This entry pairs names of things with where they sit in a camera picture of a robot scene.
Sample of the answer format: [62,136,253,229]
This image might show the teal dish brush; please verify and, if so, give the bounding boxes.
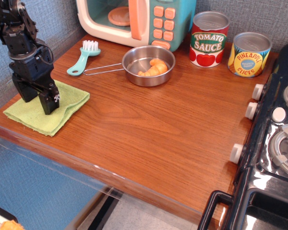
[67,40,101,76]

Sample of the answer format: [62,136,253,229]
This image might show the orange plate in microwave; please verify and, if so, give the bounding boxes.
[108,6,130,26]

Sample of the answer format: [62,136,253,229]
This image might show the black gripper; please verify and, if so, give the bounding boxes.
[8,39,60,115]

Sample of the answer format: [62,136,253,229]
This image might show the pineapple slices can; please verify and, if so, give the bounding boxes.
[228,32,272,78]

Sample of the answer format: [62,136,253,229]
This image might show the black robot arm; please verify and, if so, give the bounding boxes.
[0,0,60,115]

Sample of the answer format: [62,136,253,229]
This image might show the white stove knob rear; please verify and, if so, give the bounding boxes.
[252,84,264,101]

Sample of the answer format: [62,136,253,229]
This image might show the white stove knob middle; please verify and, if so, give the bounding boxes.
[245,102,258,120]

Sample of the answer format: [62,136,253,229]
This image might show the teal toy microwave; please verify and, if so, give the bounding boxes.
[76,0,196,51]

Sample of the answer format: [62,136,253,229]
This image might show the orange toy croissant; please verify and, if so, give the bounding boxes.
[137,58,168,77]

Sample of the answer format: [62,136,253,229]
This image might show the white stove knob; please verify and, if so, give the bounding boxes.
[229,143,244,164]
[245,102,258,120]
[252,84,264,101]

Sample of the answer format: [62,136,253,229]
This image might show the small steel pan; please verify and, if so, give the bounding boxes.
[84,45,176,87]

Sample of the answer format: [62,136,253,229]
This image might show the tomato sauce can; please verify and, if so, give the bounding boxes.
[189,11,230,68]

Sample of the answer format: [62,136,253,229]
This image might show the white stove knob front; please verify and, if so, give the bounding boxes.
[229,143,244,164]

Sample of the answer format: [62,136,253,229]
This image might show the green towel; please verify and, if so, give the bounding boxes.
[3,80,90,137]

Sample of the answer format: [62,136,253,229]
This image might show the black toy stove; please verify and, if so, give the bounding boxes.
[198,44,288,230]

